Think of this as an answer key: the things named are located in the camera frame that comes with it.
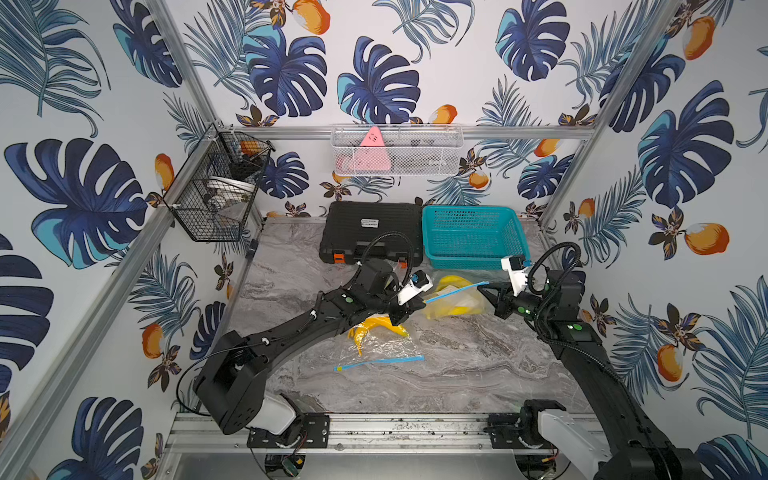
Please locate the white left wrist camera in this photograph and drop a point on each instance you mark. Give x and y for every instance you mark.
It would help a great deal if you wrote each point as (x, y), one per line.
(418, 283)

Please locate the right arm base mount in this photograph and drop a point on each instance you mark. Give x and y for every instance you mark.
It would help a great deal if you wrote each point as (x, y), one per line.
(522, 429)

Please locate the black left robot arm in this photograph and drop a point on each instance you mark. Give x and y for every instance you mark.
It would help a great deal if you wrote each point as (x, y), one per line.
(232, 382)

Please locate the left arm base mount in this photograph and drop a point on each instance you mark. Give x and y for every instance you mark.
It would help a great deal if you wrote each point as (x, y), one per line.
(288, 432)

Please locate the yellow banana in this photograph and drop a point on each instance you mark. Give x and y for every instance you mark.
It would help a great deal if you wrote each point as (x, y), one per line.
(456, 294)

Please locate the aluminium front rail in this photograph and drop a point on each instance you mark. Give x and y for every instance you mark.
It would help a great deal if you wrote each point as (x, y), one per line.
(390, 432)

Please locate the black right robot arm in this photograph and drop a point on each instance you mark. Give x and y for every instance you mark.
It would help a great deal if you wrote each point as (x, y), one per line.
(631, 446)

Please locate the clear bag with banana peel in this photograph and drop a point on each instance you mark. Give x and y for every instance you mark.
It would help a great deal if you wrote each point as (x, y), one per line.
(375, 341)

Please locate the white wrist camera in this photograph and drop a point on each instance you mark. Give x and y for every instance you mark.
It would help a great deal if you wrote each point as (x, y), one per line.
(516, 267)
(418, 283)

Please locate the white wire shelf basket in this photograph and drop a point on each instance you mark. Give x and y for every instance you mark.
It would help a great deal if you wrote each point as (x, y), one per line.
(415, 150)

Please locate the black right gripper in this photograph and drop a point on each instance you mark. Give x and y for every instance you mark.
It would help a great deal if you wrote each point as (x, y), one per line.
(502, 298)

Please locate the black wire basket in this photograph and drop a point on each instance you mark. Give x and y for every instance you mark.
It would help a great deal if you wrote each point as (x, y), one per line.
(219, 185)

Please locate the clear zip-top bag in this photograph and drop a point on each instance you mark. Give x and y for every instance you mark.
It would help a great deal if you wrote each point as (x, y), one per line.
(453, 297)

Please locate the pink triangular object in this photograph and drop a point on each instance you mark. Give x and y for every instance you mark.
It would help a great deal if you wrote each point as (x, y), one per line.
(372, 154)

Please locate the black plastic tool case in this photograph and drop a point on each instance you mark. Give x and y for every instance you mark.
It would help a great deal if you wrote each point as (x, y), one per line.
(351, 226)

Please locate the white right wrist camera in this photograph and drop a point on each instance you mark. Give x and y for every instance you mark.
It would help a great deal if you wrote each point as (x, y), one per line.
(516, 267)

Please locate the teal plastic basket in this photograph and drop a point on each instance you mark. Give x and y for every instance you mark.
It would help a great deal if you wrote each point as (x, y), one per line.
(473, 237)

